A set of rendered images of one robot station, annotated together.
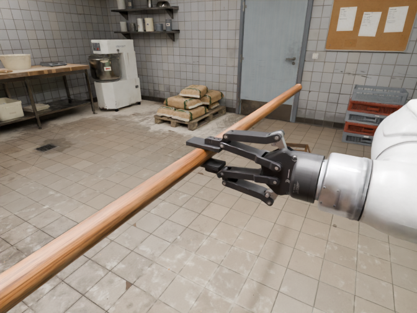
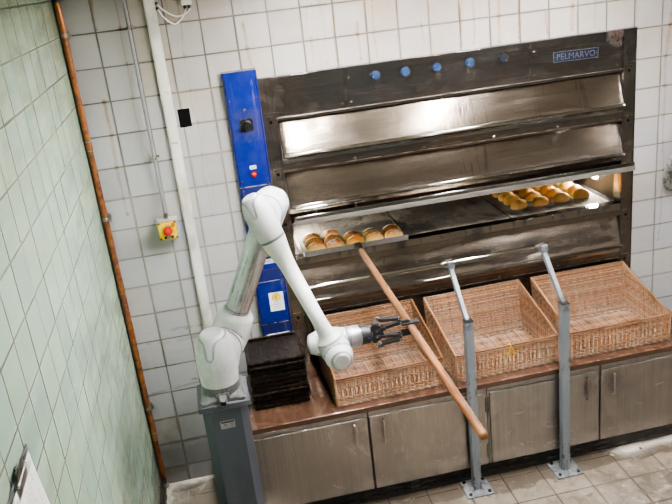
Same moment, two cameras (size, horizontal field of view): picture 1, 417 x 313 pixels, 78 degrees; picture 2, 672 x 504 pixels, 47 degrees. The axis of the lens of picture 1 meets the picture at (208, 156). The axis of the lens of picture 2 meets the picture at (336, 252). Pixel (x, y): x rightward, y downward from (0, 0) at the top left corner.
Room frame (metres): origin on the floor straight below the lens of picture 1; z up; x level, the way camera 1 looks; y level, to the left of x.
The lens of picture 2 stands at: (2.44, -1.91, 2.58)
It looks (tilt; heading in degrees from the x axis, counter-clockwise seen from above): 21 degrees down; 142
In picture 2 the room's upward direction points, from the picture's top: 7 degrees counter-clockwise
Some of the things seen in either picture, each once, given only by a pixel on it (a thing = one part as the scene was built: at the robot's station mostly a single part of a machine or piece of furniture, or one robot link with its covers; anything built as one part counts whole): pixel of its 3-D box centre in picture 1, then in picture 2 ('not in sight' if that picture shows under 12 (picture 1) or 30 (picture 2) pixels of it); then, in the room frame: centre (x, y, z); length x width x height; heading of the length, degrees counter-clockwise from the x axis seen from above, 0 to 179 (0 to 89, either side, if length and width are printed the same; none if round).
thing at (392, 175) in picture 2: not in sight; (459, 163); (-0.15, 1.01, 1.54); 1.79 x 0.11 x 0.19; 60
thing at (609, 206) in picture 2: not in sight; (461, 231); (-0.17, 1.02, 1.16); 1.80 x 0.06 x 0.04; 60
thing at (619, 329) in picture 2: not in sight; (597, 307); (0.40, 1.43, 0.72); 0.56 x 0.49 x 0.28; 60
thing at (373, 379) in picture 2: not in sight; (376, 349); (-0.20, 0.37, 0.72); 0.56 x 0.49 x 0.28; 62
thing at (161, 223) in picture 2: not in sight; (168, 228); (-0.85, -0.31, 1.46); 0.10 x 0.07 x 0.10; 60
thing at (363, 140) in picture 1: (365, 136); not in sight; (3.49, -2.28, 0.08); 0.60 x 0.40 x 0.16; 62
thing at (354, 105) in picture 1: (374, 105); not in sight; (3.49, -2.27, 0.53); 0.60 x 0.40 x 0.16; 57
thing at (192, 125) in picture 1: (192, 114); not in sight; (4.63, 0.30, 0.07); 1.20 x 0.80 x 0.14; 150
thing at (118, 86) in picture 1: (113, 75); not in sight; (5.42, 1.92, 0.66); 0.92 x 0.59 x 1.32; 150
